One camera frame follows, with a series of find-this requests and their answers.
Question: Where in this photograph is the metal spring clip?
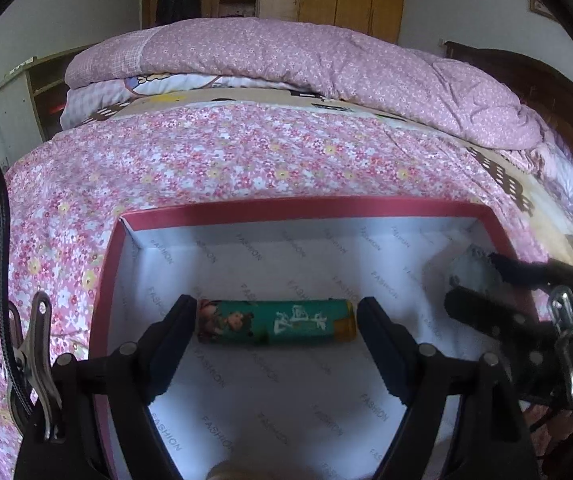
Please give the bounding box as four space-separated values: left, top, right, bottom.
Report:
9 291 64 443
548 285 573 407

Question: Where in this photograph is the dark wooden headboard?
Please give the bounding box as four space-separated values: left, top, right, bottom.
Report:
444 40 573 173

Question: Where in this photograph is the red cardboard box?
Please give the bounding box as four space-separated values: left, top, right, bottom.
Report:
86 199 538 480

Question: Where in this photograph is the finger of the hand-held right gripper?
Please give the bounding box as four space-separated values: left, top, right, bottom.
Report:
444 287 558 357
489 253 573 294

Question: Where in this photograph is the pink quilt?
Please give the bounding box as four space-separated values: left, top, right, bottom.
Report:
64 16 543 152

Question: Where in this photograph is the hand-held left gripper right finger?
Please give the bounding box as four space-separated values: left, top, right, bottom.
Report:
357 297 540 480

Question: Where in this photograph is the framed wall picture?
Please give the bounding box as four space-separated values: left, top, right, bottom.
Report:
529 0 560 24

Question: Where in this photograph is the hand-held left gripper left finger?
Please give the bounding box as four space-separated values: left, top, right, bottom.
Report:
15 294 198 480

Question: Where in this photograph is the pale side cabinet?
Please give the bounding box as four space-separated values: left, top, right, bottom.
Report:
0 42 98 145

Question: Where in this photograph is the pink floral bed sheet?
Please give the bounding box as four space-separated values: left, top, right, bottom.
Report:
0 95 557 480

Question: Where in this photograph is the green printed lighter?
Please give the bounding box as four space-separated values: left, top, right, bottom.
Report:
195 298 355 346

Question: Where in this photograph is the grey metal object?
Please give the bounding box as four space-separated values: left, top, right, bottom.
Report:
447 244 501 295

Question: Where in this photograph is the black cable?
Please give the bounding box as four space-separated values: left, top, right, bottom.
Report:
0 135 34 417

